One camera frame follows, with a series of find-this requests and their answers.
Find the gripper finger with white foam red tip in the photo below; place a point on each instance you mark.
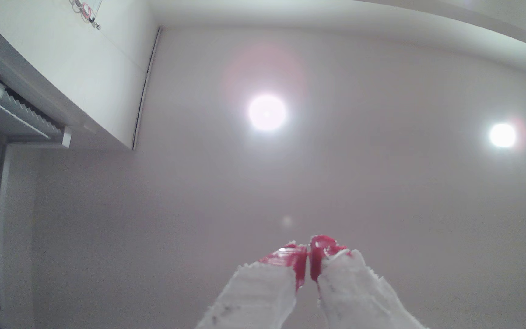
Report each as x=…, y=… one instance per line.
x=263, y=292
x=354, y=292

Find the round ceiling light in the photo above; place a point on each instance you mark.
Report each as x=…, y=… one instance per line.
x=267, y=113
x=502, y=135

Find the folded window blind stack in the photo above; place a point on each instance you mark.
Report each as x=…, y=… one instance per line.
x=21, y=114

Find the thin wall trim strip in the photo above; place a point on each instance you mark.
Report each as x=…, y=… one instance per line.
x=144, y=91

